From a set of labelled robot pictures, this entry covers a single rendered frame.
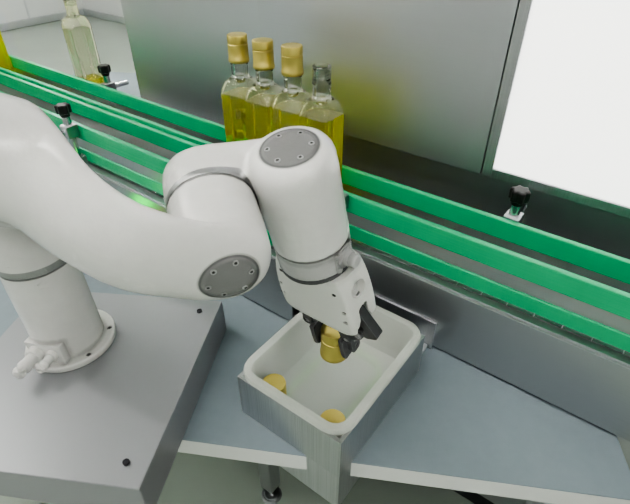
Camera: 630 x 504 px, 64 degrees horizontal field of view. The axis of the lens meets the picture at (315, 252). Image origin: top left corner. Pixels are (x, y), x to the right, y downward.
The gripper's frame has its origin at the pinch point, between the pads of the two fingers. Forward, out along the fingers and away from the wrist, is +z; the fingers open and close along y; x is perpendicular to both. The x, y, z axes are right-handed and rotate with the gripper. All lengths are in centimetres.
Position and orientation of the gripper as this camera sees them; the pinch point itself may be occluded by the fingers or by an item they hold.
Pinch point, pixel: (334, 333)
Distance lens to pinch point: 62.4
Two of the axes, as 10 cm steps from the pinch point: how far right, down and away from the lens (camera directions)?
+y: -8.0, -3.5, 4.8
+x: -5.7, 6.8, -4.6
